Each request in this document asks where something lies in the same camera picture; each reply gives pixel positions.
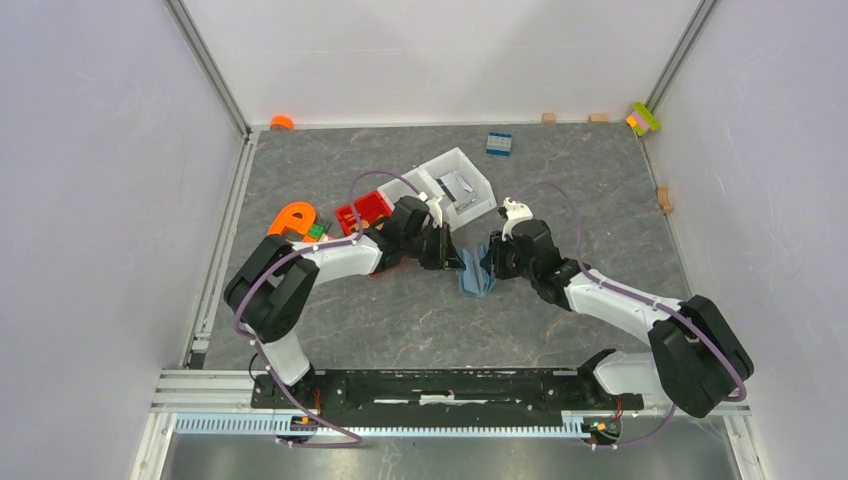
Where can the aluminium frame rail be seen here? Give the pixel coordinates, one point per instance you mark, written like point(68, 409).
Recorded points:
point(230, 402)

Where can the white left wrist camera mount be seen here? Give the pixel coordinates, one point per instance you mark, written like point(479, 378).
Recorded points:
point(435, 216)

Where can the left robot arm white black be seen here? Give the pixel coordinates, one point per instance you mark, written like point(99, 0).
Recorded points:
point(268, 293)

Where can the curved wooden piece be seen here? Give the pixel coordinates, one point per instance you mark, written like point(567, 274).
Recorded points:
point(664, 200)

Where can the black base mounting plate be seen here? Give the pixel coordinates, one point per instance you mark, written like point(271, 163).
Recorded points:
point(523, 397)

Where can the green toy brick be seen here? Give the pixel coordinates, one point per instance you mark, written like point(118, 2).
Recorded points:
point(316, 231)

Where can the green pink stacked bricks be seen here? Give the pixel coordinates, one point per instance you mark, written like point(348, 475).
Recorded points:
point(641, 120)

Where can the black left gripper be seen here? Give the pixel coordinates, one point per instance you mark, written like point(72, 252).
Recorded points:
point(446, 253)

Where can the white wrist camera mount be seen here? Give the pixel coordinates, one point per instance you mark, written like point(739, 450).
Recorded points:
point(513, 212)
point(435, 216)

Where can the orange letter e toy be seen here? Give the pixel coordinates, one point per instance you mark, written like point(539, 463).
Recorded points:
point(297, 217)

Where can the orange round cap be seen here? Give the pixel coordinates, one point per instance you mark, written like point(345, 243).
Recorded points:
point(281, 122)

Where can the small wooden block right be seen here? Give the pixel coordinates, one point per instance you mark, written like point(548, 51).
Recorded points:
point(598, 118)

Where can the red plastic bin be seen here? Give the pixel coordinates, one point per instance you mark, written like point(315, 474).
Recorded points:
point(371, 207)

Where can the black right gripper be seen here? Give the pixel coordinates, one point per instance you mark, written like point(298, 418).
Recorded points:
point(497, 247)

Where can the white plastic bin with packet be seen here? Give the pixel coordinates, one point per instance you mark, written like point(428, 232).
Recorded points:
point(456, 159)

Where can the clear plastic packet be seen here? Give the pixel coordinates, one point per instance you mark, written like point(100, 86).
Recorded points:
point(465, 200)

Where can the blue lego brick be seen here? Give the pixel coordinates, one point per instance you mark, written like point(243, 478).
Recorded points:
point(499, 144)

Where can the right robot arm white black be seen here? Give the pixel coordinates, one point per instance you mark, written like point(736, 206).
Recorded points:
point(695, 358)

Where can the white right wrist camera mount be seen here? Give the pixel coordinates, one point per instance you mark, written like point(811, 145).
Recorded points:
point(513, 212)

